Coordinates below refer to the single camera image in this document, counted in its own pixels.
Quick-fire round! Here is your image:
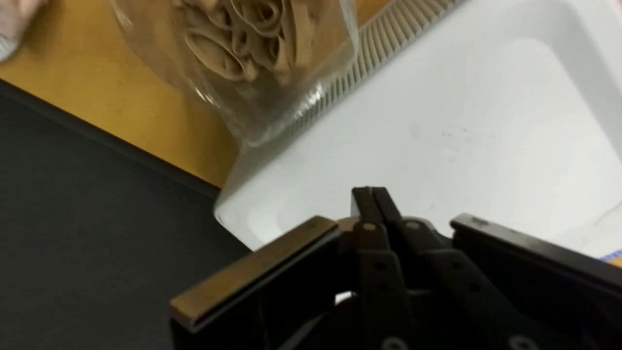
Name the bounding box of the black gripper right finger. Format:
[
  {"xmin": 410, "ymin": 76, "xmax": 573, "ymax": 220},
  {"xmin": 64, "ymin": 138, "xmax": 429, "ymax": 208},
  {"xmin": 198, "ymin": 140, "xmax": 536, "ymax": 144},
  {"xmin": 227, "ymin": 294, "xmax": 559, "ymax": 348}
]
[{"xmin": 373, "ymin": 187, "xmax": 622, "ymax": 350}]

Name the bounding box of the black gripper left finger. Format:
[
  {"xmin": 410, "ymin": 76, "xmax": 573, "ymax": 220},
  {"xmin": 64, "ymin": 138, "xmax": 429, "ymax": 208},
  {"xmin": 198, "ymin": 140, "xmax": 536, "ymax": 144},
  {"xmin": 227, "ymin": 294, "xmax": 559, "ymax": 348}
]
[{"xmin": 169, "ymin": 187, "xmax": 415, "ymax": 350}]

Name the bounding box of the white plastic storage bin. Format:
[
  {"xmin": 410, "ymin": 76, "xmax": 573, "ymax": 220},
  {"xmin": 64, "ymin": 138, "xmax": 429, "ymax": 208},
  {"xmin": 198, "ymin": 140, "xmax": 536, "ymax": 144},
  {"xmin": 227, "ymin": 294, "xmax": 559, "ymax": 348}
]
[{"xmin": 211, "ymin": 0, "xmax": 622, "ymax": 261}]

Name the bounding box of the clear bag of snacks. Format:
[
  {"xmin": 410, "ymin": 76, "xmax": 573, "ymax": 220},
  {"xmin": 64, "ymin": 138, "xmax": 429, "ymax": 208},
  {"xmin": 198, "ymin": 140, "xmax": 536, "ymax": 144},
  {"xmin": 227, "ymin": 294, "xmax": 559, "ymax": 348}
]
[{"xmin": 108, "ymin": 0, "xmax": 361, "ymax": 148}]

